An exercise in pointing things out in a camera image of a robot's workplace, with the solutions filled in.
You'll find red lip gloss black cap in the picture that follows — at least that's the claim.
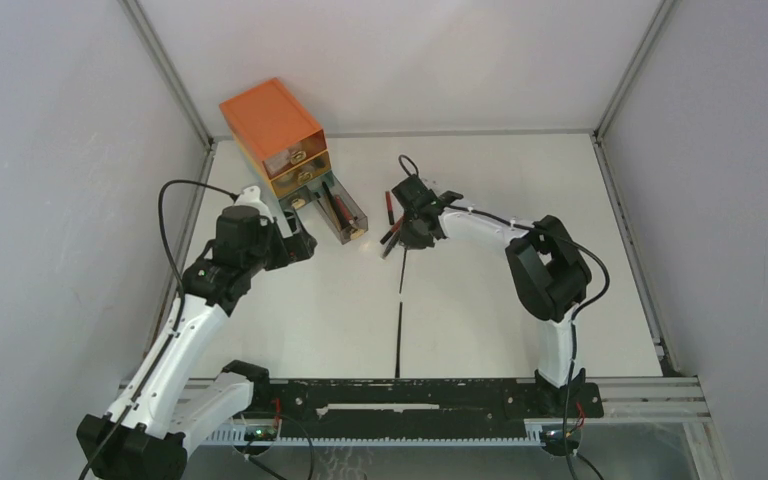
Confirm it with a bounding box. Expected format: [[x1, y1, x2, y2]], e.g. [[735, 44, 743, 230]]
[[385, 190, 396, 226]]

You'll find thin black eyeliner brush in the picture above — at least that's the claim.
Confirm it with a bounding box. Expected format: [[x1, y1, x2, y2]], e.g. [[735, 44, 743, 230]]
[[398, 248, 408, 296]]

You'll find red lipstick silver end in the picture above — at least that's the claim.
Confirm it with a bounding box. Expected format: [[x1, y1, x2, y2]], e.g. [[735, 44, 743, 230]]
[[334, 195, 356, 229]]

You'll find orange lip gloss black cap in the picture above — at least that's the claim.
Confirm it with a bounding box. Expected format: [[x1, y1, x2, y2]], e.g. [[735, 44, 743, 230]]
[[380, 217, 403, 245]]

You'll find black powder brush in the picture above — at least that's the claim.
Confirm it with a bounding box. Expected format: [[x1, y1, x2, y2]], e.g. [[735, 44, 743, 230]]
[[322, 182, 347, 229]]

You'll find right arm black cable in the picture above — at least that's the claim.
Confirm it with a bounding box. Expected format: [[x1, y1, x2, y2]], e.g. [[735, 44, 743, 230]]
[[397, 154, 612, 480]]

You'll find dark green makeup pen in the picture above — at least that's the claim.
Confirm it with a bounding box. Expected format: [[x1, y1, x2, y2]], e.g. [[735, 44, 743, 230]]
[[381, 235, 399, 259]]

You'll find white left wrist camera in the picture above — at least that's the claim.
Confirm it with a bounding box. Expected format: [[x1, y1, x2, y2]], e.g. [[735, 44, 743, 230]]
[[234, 185, 274, 221]]

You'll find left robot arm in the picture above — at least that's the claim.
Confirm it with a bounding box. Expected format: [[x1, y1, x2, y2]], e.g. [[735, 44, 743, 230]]
[[76, 205, 317, 479]]

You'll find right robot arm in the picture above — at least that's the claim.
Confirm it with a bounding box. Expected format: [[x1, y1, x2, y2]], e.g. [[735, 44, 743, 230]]
[[392, 174, 592, 416]]

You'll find aluminium frame rail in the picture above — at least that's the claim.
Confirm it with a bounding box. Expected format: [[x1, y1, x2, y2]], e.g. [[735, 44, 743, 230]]
[[118, 0, 214, 150]]

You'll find orange yellow blue drawer box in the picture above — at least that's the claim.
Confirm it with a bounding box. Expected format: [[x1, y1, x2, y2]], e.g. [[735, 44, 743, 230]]
[[219, 78, 368, 244]]

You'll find long thin black brush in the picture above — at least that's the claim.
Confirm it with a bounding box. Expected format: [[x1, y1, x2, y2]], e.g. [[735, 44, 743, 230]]
[[394, 301, 404, 379]]

